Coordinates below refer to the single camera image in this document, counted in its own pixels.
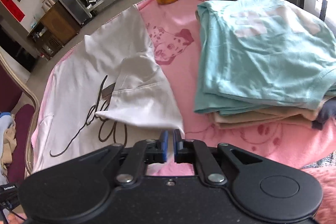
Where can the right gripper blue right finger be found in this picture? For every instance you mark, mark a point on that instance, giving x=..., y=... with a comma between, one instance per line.
x=202, y=157

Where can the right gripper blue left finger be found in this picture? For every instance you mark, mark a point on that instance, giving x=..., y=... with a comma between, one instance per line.
x=136, y=159

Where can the white printed t-shirt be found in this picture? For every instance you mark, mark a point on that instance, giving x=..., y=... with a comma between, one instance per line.
x=108, y=89

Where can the person's left hand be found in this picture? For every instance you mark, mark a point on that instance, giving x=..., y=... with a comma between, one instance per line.
x=16, y=219

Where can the beige folded garment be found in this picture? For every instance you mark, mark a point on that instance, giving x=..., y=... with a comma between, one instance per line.
x=285, y=115

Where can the pink dalmatian blanket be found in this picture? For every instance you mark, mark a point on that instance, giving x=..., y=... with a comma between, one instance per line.
x=174, y=30

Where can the mint green folded shirt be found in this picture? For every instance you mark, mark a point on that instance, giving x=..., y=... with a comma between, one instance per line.
x=261, y=53

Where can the dark folded garment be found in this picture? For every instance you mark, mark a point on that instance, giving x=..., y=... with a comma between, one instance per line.
x=328, y=111

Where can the maroon banquet chair near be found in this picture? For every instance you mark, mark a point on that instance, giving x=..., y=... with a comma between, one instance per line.
x=17, y=99

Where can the light blue knit garment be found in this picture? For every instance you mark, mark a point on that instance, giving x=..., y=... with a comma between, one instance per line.
x=7, y=120

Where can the wooden cabinet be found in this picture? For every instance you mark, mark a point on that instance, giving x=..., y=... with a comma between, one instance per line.
x=53, y=31

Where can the red door couplet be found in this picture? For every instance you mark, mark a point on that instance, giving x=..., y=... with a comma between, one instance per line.
x=13, y=9

